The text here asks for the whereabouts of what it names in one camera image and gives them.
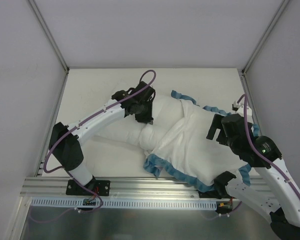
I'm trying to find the aluminium frame post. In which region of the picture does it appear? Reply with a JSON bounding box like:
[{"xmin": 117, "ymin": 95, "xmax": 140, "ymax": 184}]
[
  {"xmin": 26, "ymin": 0, "xmax": 70, "ymax": 74},
  {"xmin": 241, "ymin": 0, "xmax": 291, "ymax": 76}
]

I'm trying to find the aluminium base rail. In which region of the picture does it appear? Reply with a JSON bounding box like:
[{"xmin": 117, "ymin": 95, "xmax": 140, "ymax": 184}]
[{"xmin": 20, "ymin": 175, "xmax": 199, "ymax": 200}]

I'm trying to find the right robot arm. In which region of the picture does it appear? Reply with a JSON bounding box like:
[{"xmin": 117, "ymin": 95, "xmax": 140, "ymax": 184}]
[{"xmin": 206, "ymin": 114, "xmax": 300, "ymax": 240}]

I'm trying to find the white pillow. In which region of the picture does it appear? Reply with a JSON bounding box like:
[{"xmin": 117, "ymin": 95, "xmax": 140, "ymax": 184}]
[{"xmin": 92, "ymin": 95, "xmax": 194, "ymax": 158}]

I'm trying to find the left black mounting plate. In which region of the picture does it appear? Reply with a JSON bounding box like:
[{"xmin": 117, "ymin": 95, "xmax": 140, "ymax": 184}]
[{"xmin": 65, "ymin": 179, "xmax": 111, "ymax": 197}]

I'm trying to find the black mounting plate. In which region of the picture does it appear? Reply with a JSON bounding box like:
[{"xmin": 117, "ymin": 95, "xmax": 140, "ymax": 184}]
[
  {"xmin": 198, "ymin": 190, "xmax": 231, "ymax": 200},
  {"xmin": 65, "ymin": 179, "xmax": 111, "ymax": 197}
]

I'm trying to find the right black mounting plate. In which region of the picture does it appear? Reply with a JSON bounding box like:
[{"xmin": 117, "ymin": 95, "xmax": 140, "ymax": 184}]
[{"xmin": 198, "ymin": 190, "xmax": 231, "ymax": 200}]

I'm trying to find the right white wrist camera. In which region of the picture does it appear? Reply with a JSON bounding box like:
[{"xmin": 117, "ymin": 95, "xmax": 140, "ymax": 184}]
[{"xmin": 232, "ymin": 101, "xmax": 254, "ymax": 124}]

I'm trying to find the right aluminium frame post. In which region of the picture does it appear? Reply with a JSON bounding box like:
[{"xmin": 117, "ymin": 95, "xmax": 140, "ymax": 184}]
[{"xmin": 241, "ymin": 0, "xmax": 291, "ymax": 76}]

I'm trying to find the left aluminium frame post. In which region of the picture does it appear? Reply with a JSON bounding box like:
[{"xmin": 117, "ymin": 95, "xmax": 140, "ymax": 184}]
[{"xmin": 26, "ymin": 0, "xmax": 70, "ymax": 74}]

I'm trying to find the blue patterned pillowcase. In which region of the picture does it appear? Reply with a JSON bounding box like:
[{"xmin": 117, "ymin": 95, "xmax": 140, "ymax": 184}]
[{"xmin": 138, "ymin": 90, "xmax": 252, "ymax": 193}]

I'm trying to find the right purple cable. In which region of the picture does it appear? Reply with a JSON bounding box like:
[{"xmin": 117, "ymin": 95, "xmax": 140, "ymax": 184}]
[{"xmin": 202, "ymin": 93, "xmax": 300, "ymax": 221}]

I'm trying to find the white slotted cable duct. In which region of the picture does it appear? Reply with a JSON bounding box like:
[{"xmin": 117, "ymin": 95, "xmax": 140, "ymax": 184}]
[{"xmin": 31, "ymin": 197, "xmax": 217, "ymax": 211}]

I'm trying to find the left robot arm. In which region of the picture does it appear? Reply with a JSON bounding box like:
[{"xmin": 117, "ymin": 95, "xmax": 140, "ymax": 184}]
[{"xmin": 48, "ymin": 81, "xmax": 156, "ymax": 195}]

